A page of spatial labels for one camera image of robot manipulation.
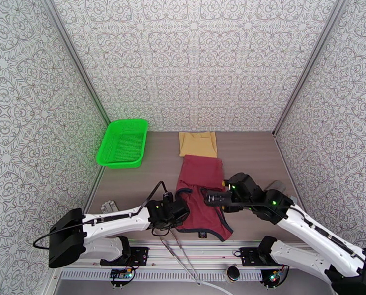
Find green plastic mesh basket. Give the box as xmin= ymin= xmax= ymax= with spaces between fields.
xmin=96 ymin=118 xmax=149 ymax=169

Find red tank top blue trim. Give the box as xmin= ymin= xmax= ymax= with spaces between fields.
xmin=175 ymin=154 xmax=234 ymax=243

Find aluminium mounting rail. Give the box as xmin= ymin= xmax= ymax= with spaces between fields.
xmin=51 ymin=240 xmax=340 ymax=268

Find aluminium frame post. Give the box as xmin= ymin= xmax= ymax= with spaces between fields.
xmin=272 ymin=0 xmax=347 ymax=138
xmin=38 ymin=0 xmax=111 ymax=124

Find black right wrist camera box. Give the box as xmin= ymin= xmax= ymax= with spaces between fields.
xmin=204 ymin=194 xmax=225 ymax=207

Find long metal tweezers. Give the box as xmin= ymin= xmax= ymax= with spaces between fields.
xmin=158 ymin=229 xmax=204 ymax=288

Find small circuit board green light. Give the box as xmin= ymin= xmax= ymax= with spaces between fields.
xmin=262 ymin=270 xmax=284 ymax=287

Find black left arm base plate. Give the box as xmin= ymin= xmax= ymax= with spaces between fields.
xmin=100 ymin=246 xmax=150 ymax=267

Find white grey plastic holder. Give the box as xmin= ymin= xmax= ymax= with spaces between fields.
xmin=101 ymin=199 xmax=118 ymax=214

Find tan garment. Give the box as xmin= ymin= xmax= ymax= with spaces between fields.
xmin=178 ymin=131 xmax=218 ymax=159

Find black round push button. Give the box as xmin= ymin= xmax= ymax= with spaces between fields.
xmin=225 ymin=265 xmax=241 ymax=284

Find black right camera cable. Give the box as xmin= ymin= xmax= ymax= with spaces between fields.
xmin=288 ymin=205 xmax=366 ymax=278

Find white slotted cable duct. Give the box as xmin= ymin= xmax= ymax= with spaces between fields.
xmin=59 ymin=270 xmax=263 ymax=282

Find white plastic tube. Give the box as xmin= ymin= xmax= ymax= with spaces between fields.
xmin=201 ymin=282 xmax=234 ymax=295

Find small circuit board blue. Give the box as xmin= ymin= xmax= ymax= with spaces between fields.
xmin=109 ymin=268 xmax=134 ymax=287

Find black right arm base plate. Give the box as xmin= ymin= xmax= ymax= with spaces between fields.
xmin=240 ymin=246 xmax=290 ymax=267

